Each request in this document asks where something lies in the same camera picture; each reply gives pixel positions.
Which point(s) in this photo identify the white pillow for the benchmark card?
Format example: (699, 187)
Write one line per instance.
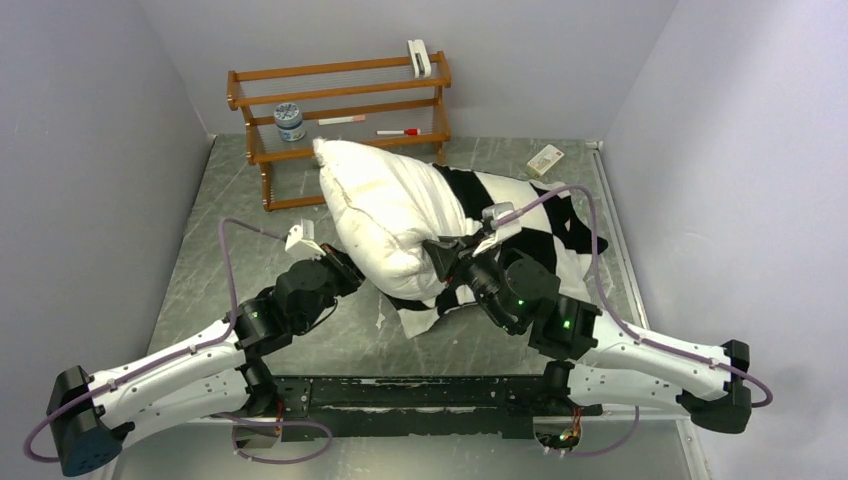
(384, 206)

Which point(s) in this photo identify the black white checkered pillowcase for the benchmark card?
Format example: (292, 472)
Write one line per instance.
(552, 234)

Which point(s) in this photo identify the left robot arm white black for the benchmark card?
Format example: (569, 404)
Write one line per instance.
(94, 416)

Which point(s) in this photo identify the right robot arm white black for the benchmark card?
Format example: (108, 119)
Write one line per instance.
(594, 358)

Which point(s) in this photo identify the white marker red cap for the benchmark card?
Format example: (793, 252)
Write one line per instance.
(399, 132)

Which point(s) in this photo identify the wooden shelf rack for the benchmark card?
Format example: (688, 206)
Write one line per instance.
(383, 89)

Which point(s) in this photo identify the small white green box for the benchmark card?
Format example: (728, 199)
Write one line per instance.
(543, 161)

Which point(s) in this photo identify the white marker pink cap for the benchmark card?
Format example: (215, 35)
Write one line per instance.
(341, 120)

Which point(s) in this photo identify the blue white round jar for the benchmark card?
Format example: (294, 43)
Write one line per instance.
(289, 122)

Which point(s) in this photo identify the white clip on rack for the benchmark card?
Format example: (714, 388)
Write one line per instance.
(419, 59)

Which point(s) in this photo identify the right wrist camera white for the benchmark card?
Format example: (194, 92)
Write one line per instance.
(500, 222)

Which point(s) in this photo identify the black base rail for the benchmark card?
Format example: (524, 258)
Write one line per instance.
(351, 406)

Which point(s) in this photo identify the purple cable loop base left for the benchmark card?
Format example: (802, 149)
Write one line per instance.
(280, 430)

